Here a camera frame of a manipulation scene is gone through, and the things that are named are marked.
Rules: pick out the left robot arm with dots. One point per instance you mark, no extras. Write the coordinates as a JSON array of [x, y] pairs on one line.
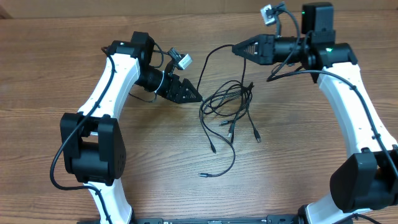
[[92, 144]]

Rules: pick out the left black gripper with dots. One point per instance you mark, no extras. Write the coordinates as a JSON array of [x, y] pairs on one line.
[[180, 93]]

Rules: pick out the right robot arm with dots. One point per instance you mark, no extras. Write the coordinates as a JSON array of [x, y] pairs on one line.
[[367, 180]]

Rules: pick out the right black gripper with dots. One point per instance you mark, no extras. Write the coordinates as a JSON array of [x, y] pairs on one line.
[[263, 50]]

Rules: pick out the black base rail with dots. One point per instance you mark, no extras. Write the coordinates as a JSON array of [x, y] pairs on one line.
[[242, 219]]

